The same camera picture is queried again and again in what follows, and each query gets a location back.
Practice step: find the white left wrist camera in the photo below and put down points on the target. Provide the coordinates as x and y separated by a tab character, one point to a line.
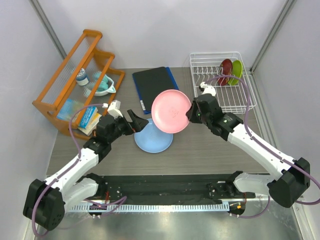
113	109

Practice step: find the lime green plate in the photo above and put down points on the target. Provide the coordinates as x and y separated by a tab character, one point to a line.
237	70

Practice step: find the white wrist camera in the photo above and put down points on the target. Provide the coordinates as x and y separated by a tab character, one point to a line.
207	89
113	109

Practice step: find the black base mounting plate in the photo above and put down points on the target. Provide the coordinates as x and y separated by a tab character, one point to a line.
190	189

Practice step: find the blue white book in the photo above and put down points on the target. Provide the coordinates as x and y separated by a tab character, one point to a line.
89	120

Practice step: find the white slotted cable duct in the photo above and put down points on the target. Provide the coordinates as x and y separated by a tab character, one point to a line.
129	208

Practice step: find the white bowl with teal items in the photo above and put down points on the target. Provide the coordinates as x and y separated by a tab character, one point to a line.
107	86

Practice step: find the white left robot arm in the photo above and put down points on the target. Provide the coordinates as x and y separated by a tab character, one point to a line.
48	200

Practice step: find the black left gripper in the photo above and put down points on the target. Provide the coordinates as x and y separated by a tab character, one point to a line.
139	123

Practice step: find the orange wooden shelf rack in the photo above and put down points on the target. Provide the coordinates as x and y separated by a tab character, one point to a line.
63	85

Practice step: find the light blue plate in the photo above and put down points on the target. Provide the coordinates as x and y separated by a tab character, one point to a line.
152	140

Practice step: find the white wire dish rack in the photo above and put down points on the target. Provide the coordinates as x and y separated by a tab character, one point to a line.
205	67

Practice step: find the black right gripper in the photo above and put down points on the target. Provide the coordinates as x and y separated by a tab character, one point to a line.
190	114

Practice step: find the pink plate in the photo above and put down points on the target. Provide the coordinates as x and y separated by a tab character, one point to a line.
169	110

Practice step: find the red floral plate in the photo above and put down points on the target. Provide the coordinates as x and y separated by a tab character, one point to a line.
226	68

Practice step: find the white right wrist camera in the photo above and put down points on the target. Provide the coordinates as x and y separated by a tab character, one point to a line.
207	89

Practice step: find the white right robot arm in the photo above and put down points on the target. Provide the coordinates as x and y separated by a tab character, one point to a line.
287	177

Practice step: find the blue black clipboard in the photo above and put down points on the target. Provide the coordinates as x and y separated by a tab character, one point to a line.
150	83

